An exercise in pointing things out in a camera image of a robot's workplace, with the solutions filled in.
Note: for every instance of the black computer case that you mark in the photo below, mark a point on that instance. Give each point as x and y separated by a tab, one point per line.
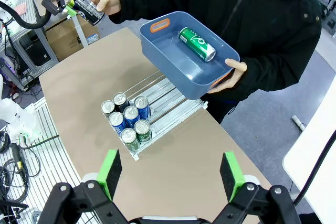
35	51

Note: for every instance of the black-sleeved right forearm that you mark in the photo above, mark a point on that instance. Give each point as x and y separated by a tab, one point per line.
152	3

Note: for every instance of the large cardboard box blue label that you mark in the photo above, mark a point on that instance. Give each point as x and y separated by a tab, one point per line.
65	41

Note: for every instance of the person's right hand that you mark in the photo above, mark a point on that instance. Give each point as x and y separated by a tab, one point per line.
111	3

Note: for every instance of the black Pepsi can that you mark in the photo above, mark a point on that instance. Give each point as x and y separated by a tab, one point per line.
86	9
107	107
120	99

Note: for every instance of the person's left hand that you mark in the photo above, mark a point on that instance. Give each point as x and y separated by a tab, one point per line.
237	73

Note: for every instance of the white slatted platform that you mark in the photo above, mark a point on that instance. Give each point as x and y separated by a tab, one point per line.
60	155

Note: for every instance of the blue Pocari Sweat can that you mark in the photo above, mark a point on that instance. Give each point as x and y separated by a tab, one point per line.
130	112
141	102
116	119

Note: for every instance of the person in black jacket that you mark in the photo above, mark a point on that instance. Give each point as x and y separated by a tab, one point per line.
262	11

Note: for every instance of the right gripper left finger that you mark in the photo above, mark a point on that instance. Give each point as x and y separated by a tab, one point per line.
105	176

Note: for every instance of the white side table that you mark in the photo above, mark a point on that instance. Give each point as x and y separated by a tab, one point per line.
315	134

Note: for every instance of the pink cloth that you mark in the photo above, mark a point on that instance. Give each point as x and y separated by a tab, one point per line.
21	9

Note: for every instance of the green beverage can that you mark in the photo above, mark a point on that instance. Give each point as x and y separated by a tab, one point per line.
141	127
195	43
128	134

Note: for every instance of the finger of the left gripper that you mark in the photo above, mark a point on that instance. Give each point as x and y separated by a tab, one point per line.
53	5

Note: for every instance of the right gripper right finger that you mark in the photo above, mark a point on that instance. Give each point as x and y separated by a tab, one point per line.
232	176

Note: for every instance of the black-sleeved left forearm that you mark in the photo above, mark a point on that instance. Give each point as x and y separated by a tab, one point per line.
275	77

